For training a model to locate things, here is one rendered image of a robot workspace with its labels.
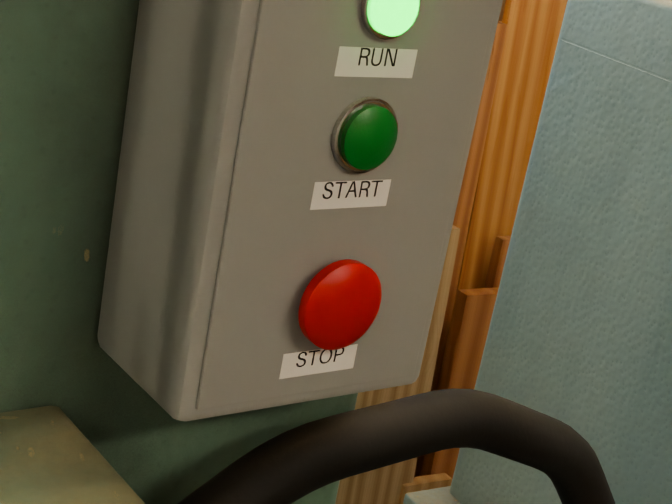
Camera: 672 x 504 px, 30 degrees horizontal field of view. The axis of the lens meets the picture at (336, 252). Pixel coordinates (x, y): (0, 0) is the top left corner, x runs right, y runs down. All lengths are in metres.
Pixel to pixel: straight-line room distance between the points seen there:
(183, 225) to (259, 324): 0.04
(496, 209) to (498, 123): 0.16
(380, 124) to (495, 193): 1.87
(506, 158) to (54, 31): 1.88
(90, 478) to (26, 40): 0.14
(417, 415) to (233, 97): 0.18
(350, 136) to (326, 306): 0.05
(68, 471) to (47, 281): 0.06
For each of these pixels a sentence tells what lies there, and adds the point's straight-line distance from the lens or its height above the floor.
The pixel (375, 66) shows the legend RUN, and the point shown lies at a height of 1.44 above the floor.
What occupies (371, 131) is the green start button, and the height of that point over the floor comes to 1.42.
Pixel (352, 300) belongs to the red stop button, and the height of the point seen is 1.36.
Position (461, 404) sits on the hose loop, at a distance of 0.50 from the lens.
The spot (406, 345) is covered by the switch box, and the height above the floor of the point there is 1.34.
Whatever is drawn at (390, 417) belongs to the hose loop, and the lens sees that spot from 0.48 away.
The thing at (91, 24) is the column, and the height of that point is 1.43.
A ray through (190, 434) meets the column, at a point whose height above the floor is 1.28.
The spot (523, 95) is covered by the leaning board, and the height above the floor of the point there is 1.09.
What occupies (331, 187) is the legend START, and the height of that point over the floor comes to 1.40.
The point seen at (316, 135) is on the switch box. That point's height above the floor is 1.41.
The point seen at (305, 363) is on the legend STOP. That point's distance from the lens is 0.41.
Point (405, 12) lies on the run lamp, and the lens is 0.37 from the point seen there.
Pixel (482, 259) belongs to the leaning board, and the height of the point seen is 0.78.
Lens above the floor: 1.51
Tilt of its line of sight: 20 degrees down
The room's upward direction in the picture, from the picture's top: 11 degrees clockwise
